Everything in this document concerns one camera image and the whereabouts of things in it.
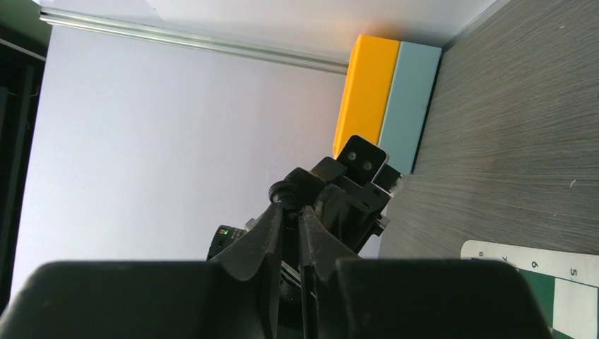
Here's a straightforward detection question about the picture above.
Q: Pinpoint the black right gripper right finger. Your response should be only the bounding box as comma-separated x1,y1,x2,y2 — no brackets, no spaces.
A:
299,207,551,338

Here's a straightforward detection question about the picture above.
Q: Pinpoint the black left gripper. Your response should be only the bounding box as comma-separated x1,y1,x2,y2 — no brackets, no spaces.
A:
206,156,403,263

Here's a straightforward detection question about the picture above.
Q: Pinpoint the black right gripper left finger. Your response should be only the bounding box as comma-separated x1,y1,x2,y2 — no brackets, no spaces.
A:
1,203,283,338

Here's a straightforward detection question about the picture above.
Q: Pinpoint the black chess pawn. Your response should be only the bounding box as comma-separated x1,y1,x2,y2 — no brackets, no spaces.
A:
268,180,297,210

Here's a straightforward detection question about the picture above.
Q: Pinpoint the green white chess mat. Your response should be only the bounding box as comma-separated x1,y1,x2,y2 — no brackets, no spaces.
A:
461,240,598,338

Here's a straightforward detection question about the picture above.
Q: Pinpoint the yellow teal drawer box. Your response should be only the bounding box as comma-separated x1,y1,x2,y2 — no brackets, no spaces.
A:
332,35,442,175

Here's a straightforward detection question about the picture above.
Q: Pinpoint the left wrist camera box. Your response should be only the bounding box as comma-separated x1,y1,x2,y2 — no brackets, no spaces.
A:
336,135,389,186

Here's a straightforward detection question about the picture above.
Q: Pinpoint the aluminium wall rail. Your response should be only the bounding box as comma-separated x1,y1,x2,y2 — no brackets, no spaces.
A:
40,7,349,75

